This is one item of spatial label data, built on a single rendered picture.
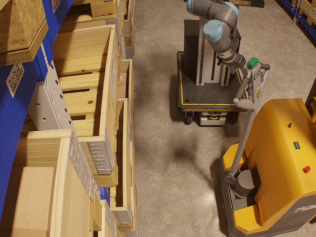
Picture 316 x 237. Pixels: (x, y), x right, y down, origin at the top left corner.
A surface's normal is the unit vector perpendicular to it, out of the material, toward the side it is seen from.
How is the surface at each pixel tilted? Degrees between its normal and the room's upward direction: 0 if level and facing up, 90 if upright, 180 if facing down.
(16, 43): 90
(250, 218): 22
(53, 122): 90
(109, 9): 90
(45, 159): 90
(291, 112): 0
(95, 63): 0
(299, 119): 0
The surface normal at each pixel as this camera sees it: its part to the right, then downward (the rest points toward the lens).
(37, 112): 0.06, 0.74
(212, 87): -0.02, -0.67
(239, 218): -0.39, -0.60
